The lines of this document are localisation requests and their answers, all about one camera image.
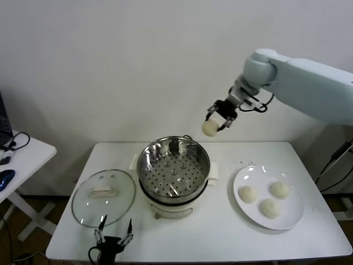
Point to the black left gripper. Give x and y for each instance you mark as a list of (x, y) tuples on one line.
[(109, 247)]

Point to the dark power adapter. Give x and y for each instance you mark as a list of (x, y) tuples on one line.
[(339, 151)]

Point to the white furniture base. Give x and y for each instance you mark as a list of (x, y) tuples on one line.
[(344, 209)]

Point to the dark laptop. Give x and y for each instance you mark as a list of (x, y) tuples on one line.
[(4, 124)]

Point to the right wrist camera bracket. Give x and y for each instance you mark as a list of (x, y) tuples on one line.
[(249, 102)]

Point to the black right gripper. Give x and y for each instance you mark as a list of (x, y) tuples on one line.
[(227, 108)]

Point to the large white plate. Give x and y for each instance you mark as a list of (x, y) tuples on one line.
[(256, 176)]

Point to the white steamed baozi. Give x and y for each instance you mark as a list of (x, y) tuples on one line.
[(210, 129), (269, 208), (247, 194), (279, 190)]

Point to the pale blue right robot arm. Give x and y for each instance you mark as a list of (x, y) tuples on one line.
[(303, 80)]

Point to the white folding side table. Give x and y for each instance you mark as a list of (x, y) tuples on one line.
[(30, 163)]

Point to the small black plug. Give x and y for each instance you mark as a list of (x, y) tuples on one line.
[(5, 160)]

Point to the white electric cooking pot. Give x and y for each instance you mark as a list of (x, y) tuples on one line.
[(171, 209)]

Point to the perforated steel steamer basket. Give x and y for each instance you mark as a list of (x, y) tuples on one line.
[(171, 176)]

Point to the blue computer mouse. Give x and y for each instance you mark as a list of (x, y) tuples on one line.
[(6, 178)]

